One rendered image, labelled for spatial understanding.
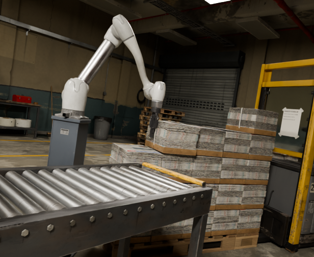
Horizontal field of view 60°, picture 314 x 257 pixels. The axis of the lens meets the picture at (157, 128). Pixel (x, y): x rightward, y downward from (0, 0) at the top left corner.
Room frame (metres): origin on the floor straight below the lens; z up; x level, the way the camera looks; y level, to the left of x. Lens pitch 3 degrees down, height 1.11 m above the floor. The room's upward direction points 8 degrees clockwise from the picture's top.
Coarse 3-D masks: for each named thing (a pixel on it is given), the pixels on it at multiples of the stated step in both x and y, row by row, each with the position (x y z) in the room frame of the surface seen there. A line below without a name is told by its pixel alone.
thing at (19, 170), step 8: (0, 168) 1.11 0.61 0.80; (8, 168) 1.13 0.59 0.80; (16, 168) 1.14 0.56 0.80; (24, 168) 1.16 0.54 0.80; (32, 168) 1.18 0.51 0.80; (40, 168) 1.20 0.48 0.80; (48, 168) 1.22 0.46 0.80; (56, 168) 1.25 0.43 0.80; (64, 168) 1.27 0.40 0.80; (72, 168) 1.30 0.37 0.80; (88, 168) 1.37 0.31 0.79
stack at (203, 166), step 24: (120, 144) 2.19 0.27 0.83; (144, 168) 1.98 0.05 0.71; (168, 168) 2.07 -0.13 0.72; (192, 168) 2.18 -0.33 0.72; (216, 168) 2.29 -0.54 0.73; (240, 168) 2.41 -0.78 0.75; (216, 192) 2.29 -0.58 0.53; (240, 192) 2.43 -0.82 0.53; (216, 216) 2.32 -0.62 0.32; (168, 240) 2.14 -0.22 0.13; (216, 240) 2.34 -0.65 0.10
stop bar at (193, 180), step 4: (144, 164) 1.60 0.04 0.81; (148, 164) 1.57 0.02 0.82; (152, 168) 1.55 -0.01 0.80; (156, 168) 1.53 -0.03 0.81; (160, 168) 1.51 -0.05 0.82; (164, 168) 1.52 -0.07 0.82; (164, 172) 1.49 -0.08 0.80; (168, 172) 1.47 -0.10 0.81; (172, 172) 1.45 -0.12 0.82; (176, 172) 1.46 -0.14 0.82; (176, 176) 1.43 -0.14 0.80; (180, 176) 1.41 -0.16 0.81; (184, 176) 1.39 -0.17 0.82; (188, 176) 1.40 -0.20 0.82; (188, 180) 1.37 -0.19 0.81; (192, 180) 1.36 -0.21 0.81; (196, 180) 1.34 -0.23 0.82; (200, 184) 1.32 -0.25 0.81; (204, 184) 1.32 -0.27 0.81
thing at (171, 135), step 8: (160, 128) 2.12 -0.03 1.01; (168, 128) 2.02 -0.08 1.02; (176, 128) 2.05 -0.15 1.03; (184, 128) 2.07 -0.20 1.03; (192, 128) 2.11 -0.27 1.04; (160, 136) 2.09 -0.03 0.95; (168, 136) 2.03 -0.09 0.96; (176, 136) 2.06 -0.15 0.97; (184, 136) 2.08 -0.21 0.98; (192, 136) 2.12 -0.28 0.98; (160, 144) 2.08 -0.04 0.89; (168, 144) 2.04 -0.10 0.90; (176, 144) 2.06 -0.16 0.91; (184, 144) 2.09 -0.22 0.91; (192, 144) 2.12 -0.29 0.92
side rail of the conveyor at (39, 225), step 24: (168, 192) 1.12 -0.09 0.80; (192, 192) 1.18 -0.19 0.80; (24, 216) 0.70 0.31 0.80; (48, 216) 0.72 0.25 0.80; (72, 216) 0.76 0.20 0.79; (96, 216) 0.82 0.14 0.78; (120, 216) 0.89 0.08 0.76; (144, 216) 0.97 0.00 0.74; (168, 216) 1.07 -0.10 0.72; (192, 216) 1.20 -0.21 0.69; (0, 240) 0.63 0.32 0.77; (24, 240) 0.67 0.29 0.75; (48, 240) 0.71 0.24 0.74; (72, 240) 0.77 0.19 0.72; (96, 240) 0.83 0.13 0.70
